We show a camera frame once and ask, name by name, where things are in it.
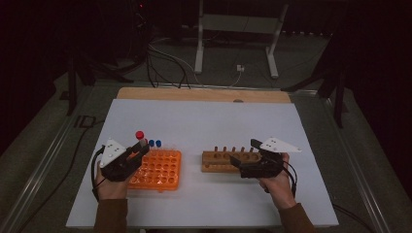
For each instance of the person's left hand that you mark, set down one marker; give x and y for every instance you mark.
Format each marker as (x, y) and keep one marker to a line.
(111, 191)

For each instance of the grey metal stand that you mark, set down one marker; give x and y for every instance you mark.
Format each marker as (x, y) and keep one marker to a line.
(239, 23)

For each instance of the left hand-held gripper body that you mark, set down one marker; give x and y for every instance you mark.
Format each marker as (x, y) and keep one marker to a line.
(118, 168)

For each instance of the dark equipment rack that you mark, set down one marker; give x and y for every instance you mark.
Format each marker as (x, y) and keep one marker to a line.
(141, 29)

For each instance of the black tripod stand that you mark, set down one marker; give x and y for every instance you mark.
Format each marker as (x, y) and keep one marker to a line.
(338, 103)
(72, 87)

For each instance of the blue-capped tube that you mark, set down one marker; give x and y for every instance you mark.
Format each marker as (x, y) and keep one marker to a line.
(158, 142)
(151, 142)

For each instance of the aluminium rail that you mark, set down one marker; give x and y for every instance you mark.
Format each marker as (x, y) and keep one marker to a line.
(42, 161)
(356, 168)

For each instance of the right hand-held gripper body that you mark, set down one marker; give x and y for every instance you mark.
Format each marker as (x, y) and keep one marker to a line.
(262, 170)

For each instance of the person's right hand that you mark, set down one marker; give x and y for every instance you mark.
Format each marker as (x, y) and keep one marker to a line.
(280, 191)

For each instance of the white plug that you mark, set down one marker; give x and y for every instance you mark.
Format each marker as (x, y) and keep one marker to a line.
(240, 68)

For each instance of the white table mat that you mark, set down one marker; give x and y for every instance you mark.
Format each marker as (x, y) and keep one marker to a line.
(200, 129)

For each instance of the wooden tube rack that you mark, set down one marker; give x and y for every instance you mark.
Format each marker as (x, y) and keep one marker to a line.
(210, 158)

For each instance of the power strip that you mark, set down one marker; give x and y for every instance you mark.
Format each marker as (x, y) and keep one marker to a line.
(306, 33)

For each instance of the red-capped tube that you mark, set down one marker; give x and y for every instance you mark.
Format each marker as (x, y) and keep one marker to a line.
(140, 135)
(146, 141)

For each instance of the orange plastic tube rack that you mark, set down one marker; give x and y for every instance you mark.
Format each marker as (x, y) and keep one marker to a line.
(162, 171)

